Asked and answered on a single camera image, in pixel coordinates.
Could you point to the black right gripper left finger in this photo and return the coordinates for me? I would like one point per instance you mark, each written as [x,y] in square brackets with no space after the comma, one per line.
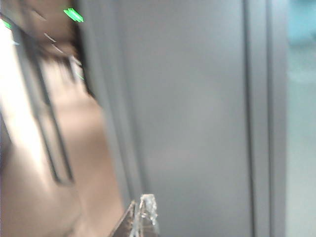
[126,224]

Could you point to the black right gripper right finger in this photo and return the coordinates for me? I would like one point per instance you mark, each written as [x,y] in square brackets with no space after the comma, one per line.
[148,222]

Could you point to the grey door panel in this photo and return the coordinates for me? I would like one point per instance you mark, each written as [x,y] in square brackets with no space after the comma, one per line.
[192,111]

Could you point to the grey metal door jamb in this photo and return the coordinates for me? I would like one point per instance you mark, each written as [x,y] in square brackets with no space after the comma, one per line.
[266,123]

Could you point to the frosted glass panel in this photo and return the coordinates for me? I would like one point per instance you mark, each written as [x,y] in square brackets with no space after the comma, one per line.
[302,135]

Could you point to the green exit sign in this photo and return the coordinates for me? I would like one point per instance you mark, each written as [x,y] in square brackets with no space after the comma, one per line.
[73,14]
[6,24]

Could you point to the glass door with grey frame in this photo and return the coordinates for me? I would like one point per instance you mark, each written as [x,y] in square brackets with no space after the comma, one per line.
[47,111]

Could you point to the grey metal frame post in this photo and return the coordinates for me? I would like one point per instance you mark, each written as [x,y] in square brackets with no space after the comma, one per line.
[106,74]

